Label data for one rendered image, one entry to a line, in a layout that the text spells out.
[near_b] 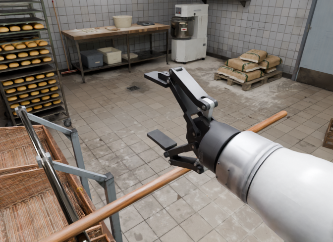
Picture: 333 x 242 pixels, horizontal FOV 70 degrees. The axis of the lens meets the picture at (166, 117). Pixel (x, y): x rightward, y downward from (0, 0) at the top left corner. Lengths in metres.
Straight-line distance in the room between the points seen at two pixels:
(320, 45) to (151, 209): 4.23
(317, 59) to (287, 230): 5.08
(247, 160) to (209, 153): 0.06
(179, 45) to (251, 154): 5.62
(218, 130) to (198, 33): 5.83
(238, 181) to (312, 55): 5.08
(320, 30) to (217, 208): 3.93
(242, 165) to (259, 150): 0.03
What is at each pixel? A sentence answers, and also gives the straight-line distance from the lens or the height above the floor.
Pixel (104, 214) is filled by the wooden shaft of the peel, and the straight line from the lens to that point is 0.66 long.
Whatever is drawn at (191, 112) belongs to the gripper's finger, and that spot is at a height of 1.52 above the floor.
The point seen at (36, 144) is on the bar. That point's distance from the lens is 1.04.
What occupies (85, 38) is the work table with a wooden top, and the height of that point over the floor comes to 0.83.
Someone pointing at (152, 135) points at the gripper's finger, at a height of 1.42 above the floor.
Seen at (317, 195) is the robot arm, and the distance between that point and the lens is 0.28.
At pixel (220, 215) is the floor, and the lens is 2.23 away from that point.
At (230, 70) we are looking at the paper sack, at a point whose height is 0.27.
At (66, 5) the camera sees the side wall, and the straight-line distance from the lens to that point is 5.64.
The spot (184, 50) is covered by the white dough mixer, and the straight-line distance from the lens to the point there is 5.91.
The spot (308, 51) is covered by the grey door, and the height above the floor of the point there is 0.62.
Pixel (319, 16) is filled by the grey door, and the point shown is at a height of 1.23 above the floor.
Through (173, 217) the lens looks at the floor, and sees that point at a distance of 2.17.
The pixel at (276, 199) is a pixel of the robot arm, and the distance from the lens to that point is 0.29.
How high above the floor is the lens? 1.70
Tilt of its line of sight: 29 degrees down
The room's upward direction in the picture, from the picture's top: straight up
